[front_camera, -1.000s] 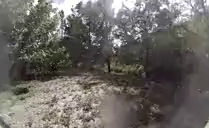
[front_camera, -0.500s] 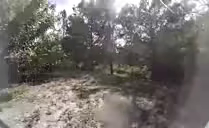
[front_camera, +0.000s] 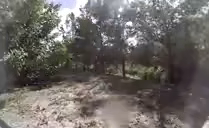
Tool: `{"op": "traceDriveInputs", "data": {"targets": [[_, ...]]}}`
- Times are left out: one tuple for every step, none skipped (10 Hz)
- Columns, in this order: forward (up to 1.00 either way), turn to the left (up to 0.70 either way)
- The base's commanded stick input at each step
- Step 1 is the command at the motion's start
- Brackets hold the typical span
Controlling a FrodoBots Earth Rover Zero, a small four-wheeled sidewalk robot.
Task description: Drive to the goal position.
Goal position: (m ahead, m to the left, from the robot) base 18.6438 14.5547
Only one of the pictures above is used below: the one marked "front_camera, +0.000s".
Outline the wood of green trees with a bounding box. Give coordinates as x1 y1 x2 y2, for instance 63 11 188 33
0 0 209 88

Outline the green leafy bush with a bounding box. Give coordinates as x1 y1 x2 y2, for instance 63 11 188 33
1 1 73 84

